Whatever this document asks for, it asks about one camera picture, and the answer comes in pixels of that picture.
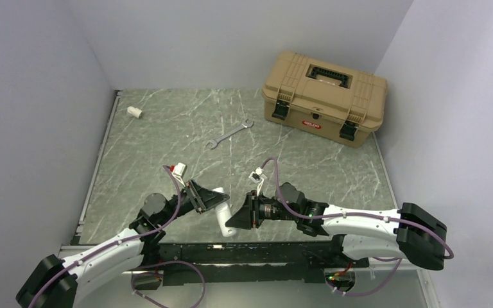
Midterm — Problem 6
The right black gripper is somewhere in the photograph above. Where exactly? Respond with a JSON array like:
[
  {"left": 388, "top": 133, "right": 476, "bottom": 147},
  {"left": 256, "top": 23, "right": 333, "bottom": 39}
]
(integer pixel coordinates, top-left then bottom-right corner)
[{"left": 226, "top": 190, "right": 298, "bottom": 230}]

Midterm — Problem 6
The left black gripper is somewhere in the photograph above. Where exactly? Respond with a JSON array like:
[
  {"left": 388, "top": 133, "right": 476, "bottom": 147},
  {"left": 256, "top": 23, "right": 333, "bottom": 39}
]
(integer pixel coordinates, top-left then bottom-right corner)
[{"left": 158, "top": 178, "right": 229, "bottom": 226}]

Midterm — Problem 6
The white remote control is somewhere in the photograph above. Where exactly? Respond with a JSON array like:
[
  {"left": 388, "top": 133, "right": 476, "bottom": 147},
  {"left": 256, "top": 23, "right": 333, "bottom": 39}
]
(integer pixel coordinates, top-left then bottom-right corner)
[{"left": 214, "top": 201, "right": 237, "bottom": 237}]

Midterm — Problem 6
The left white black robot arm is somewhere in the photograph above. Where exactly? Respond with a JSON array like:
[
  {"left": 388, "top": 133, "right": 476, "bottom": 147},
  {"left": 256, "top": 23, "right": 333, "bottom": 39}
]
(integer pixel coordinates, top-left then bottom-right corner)
[{"left": 15, "top": 180, "right": 229, "bottom": 307}]

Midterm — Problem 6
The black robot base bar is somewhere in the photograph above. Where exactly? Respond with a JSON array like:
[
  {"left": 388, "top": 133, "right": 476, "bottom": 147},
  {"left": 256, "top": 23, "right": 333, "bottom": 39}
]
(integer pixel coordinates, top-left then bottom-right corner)
[{"left": 138, "top": 241, "right": 369, "bottom": 286}]

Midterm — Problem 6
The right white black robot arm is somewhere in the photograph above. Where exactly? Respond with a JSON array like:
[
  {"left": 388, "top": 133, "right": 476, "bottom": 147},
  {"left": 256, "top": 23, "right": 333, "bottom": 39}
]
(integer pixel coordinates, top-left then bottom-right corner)
[{"left": 225, "top": 182, "right": 451, "bottom": 271}]

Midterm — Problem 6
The white remote battery cover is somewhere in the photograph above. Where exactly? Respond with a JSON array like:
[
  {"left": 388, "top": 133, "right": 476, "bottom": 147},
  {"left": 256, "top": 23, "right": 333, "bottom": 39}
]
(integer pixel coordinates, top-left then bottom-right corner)
[{"left": 126, "top": 106, "right": 143, "bottom": 119}]

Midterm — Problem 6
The silver open-end wrench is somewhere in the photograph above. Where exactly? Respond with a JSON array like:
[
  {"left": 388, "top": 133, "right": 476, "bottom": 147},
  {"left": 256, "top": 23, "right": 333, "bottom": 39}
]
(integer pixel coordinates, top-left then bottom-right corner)
[{"left": 206, "top": 119, "right": 254, "bottom": 150}]

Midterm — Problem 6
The tan plastic toolbox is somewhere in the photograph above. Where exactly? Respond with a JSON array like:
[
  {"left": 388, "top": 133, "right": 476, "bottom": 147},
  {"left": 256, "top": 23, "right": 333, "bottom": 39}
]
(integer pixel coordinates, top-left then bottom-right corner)
[{"left": 261, "top": 51, "right": 388, "bottom": 148}]

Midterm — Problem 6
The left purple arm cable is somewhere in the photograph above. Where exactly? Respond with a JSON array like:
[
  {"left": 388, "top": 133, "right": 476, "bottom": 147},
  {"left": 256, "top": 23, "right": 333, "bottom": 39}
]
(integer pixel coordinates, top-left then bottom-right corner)
[{"left": 27, "top": 166, "right": 183, "bottom": 308}]

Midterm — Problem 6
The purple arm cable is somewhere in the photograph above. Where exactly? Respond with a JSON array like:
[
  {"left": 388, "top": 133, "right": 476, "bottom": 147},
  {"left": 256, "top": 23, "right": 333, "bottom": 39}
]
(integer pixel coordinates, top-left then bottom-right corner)
[
  {"left": 27, "top": 166, "right": 183, "bottom": 308},
  {"left": 260, "top": 157, "right": 455, "bottom": 260}
]

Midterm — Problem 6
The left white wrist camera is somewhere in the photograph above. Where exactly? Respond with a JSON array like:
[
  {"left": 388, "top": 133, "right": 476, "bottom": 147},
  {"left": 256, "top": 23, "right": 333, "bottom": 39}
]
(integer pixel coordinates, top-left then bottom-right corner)
[{"left": 169, "top": 162, "right": 187, "bottom": 179}]

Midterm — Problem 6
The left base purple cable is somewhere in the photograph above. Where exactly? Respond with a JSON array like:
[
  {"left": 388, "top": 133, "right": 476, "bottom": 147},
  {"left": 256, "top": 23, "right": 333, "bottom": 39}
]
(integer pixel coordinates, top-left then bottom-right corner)
[{"left": 130, "top": 260, "right": 207, "bottom": 308}]

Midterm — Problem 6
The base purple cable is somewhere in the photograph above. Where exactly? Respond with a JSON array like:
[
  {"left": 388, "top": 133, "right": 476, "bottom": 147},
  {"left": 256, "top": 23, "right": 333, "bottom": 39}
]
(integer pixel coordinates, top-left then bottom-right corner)
[
  {"left": 130, "top": 260, "right": 207, "bottom": 308},
  {"left": 325, "top": 257, "right": 402, "bottom": 298}
]

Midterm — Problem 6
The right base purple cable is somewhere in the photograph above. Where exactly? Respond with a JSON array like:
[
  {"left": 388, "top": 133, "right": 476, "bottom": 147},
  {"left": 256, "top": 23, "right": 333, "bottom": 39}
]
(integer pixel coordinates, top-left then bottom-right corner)
[{"left": 325, "top": 257, "right": 402, "bottom": 298}]

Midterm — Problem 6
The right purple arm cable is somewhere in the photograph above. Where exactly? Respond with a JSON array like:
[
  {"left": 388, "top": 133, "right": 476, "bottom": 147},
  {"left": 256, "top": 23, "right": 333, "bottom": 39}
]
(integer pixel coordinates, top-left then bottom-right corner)
[{"left": 260, "top": 157, "right": 455, "bottom": 260}]

